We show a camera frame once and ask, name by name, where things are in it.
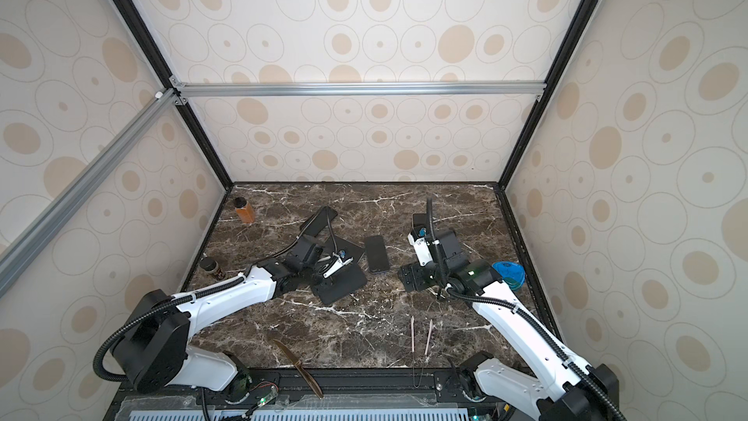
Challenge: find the blue-edged phone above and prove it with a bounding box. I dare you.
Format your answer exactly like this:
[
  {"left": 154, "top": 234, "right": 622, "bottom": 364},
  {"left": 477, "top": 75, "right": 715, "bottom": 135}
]
[{"left": 364, "top": 235, "right": 391, "bottom": 275}]

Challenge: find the pink phone case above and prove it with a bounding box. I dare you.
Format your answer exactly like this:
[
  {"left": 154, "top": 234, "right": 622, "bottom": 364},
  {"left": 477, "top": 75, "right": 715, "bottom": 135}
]
[{"left": 412, "top": 214, "right": 429, "bottom": 236}]

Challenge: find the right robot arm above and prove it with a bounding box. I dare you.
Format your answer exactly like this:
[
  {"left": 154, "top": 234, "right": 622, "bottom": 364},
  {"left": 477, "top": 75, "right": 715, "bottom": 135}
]
[{"left": 399, "top": 202, "right": 625, "bottom": 420}]

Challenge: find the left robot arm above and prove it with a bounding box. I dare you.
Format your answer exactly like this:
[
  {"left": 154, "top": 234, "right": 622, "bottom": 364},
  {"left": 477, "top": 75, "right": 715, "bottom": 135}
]
[{"left": 93, "top": 207, "right": 363, "bottom": 403}]

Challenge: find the silver-edged phone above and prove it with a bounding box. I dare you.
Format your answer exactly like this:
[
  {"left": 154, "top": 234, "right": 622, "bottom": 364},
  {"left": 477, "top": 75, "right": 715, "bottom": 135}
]
[{"left": 332, "top": 237, "right": 364, "bottom": 264}]

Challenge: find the right pink chopstick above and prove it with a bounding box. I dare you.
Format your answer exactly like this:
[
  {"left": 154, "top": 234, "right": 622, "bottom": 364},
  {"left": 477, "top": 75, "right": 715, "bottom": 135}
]
[{"left": 424, "top": 319, "right": 434, "bottom": 357}]

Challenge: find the orange bottle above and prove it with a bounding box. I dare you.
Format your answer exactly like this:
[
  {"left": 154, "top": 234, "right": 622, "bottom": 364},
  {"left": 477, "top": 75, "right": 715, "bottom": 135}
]
[{"left": 233, "top": 197, "right": 255, "bottom": 224}]

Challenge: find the blue round lid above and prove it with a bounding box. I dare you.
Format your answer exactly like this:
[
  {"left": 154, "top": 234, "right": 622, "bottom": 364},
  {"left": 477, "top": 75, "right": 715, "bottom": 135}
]
[{"left": 492, "top": 261, "right": 526, "bottom": 290}]

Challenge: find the dark jar with lid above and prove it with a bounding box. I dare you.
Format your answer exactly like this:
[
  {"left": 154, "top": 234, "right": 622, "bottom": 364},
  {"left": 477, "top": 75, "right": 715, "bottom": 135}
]
[{"left": 198, "top": 256, "right": 226, "bottom": 282}]

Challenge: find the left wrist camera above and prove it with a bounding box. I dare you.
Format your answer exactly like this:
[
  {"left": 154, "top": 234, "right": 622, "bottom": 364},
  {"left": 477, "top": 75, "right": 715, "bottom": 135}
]
[{"left": 323, "top": 251, "right": 353, "bottom": 279}]

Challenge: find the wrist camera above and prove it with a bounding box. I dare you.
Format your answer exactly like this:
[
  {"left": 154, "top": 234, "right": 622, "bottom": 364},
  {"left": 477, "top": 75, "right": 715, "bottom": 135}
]
[
  {"left": 323, "top": 251, "right": 353, "bottom": 279},
  {"left": 408, "top": 233, "right": 434, "bottom": 267}
]

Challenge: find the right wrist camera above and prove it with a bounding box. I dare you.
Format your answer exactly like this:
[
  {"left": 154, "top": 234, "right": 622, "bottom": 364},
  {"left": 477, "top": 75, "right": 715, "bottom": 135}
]
[{"left": 408, "top": 233, "right": 434, "bottom": 267}]

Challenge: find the wooden-handled knife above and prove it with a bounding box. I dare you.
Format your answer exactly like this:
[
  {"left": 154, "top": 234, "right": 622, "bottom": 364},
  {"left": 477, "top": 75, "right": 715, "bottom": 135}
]
[{"left": 273, "top": 339, "right": 325, "bottom": 400}]

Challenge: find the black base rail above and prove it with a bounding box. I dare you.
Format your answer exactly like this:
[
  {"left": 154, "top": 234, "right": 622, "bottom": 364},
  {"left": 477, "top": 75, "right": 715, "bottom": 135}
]
[{"left": 104, "top": 366, "right": 591, "bottom": 421}]

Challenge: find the aluminium frame bar back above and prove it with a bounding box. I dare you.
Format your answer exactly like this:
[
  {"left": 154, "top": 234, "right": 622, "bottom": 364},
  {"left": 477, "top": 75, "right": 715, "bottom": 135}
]
[{"left": 176, "top": 81, "right": 545, "bottom": 97}]

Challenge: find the aluminium frame bar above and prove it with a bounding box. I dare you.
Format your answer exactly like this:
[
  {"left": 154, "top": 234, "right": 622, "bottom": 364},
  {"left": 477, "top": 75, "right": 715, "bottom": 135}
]
[
  {"left": 1, "top": 89, "right": 177, "bottom": 294},
  {"left": 176, "top": 81, "right": 545, "bottom": 97}
]

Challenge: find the aluminium frame bar left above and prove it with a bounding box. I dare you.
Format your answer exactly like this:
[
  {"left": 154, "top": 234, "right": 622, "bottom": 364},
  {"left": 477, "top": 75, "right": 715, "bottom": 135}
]
[{"left": 1, "top": 89, "right": 177, "bottom": 294}]

